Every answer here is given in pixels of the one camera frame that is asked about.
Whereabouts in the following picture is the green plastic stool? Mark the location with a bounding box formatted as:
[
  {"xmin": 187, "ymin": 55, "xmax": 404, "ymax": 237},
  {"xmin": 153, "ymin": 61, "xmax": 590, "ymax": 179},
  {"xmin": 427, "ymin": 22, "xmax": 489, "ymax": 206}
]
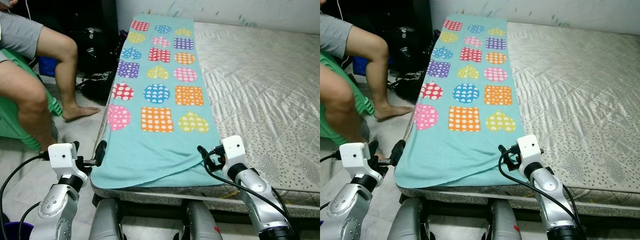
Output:
[
  {"xmin": 320, "ymin": 50, "xmax": 375, "ymax": 146},
  {"xmin": 0, "ymin": 47, "xmax": 63, "ymax": 151}
]

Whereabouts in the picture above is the black bag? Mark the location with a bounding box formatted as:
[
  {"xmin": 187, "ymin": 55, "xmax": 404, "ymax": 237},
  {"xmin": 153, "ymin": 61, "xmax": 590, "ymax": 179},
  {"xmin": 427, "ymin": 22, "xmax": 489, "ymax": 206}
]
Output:
[
  {"xmin": 75, "ymin": 20, "xmax": 126, "ymax": 106},
  {"xmin": 390, "ymin": 20, "xmax": 441, "ymax": 103}
]

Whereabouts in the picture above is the beige quilted mattress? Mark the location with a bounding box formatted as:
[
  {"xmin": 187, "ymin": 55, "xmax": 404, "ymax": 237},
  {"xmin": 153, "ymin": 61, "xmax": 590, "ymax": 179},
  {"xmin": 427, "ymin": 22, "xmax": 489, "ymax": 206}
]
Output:
[
  {"xmin": 90, "ymin": 20, "xmax": 321, "ymax": 218},
  {"xmin": 395, "ymin": 20, "xmax": 640, "ymax": 218}
]

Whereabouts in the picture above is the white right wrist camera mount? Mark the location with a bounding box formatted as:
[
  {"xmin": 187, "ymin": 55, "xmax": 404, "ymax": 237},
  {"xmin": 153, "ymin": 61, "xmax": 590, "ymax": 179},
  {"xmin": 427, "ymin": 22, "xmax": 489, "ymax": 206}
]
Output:
[
  {"xmin": 516, "ymin": 134, "xmax": 543, "ymax": 167},
  {"xmin": 220, "ymin": 136, "xmax": 248, "ymax": 168}
]

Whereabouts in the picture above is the blue plastic bin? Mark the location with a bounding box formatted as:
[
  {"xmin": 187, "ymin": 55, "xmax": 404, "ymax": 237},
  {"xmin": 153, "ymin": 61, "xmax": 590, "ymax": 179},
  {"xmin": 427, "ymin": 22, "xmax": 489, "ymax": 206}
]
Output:
[
  {"xmin": 352, "ymin": 56, "xmax": 368, "ymax": 76},
  {"xmin": 39, "ymin": 56, "xmax": 57, "ymax": 77}
]

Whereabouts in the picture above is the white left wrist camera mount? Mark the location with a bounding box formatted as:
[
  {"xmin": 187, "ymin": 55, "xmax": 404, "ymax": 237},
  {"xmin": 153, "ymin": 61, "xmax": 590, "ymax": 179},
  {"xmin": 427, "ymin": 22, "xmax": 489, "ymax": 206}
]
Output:
[
  {"xmin": 47, "ymin": 142, "xmax": 80, "ymax": 176},
  {"xmin": 339, "ymin": 142, "xmax": 373, "ymax": 177}
]

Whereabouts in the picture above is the grey robot right leg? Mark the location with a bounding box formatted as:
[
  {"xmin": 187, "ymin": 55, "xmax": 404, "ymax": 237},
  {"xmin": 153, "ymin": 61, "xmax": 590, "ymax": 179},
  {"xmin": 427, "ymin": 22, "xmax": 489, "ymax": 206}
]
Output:
[
  {"xmin": 186, "ymin": 200, "xmax": 223, "ymax": 240},
  {"xmin": 487, "ymin": 200, "xmax": 523, "ymax": 240}
]

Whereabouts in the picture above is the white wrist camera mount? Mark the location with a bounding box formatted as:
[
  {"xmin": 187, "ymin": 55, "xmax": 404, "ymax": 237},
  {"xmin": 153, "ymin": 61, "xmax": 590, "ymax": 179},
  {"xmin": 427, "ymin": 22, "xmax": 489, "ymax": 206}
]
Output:
[
  {"xmin": 339, "ymin": 142, "xmax": 373, "ymax": 177},
  {"xmin": 516, "ymin": 134, "xmax": 543, "ymax": 167},
  {"xmin": 220, "ymin": 136, "xmax": 248, "ymax": 168},
  {"xmin": 47, "ymin": 142, "xmax": 80, "ymax": 176}
]

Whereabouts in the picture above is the person in grey shorts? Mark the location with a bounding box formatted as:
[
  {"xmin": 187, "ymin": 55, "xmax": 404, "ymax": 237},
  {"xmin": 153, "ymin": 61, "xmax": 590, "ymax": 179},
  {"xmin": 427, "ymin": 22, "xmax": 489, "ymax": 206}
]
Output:
[
  {"xmin": 0, "ymin": 0, "xmax": 101, "ymax": 151},
  {"xmin": 320, "ymin": 0, "xmax": 416, "ymax": 151}
]

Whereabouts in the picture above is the purple bucket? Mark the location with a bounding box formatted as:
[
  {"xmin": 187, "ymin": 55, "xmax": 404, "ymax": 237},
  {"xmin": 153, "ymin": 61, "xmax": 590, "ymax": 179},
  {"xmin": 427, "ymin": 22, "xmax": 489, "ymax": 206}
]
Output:
[{"xmin": 0, "ymin": 212, "xmax": 36, "ymax": 240}]

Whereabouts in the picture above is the grey robot leg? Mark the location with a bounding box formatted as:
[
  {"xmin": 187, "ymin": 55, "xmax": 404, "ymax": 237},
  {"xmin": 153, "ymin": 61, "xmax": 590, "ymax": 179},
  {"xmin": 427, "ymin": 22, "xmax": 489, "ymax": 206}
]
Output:
[
  {"xmin": 387, "ymin": 197, "xmax": 426, "ymax": 240},
  {"xmin": 186, "ymin": 200, "xmax": 223, "ymax": 240},
  {"xmin": 487, "ymin": 200, "xmax": 523, "ymax": 240},
  {"xmin": 89, "ymin": 199, "xmax": 123, "ymax": 240}
]

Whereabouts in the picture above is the grey robot left leg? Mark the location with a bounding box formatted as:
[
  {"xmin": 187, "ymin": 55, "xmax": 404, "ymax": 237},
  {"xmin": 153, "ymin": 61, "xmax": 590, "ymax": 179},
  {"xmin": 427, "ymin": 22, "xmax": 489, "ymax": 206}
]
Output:
[
  {"xmin": 387, "ymin": 197, "xmax": 426, "ymax": 240},
  {"xmin": 89, "ymin": 199, "xmax": 123, "ymax": 240}
]

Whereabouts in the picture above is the teal blanket with colourful shapes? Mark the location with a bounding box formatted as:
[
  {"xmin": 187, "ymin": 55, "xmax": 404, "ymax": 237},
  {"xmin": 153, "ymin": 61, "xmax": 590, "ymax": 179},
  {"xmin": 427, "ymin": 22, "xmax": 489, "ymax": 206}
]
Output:
[
  {"xmin": 90, "ymin": 14, "xmax": 223, "ymax": 190},
  {"xmin": 394, "ymin": 14, "xmax": 528, "ymax": 190}
]

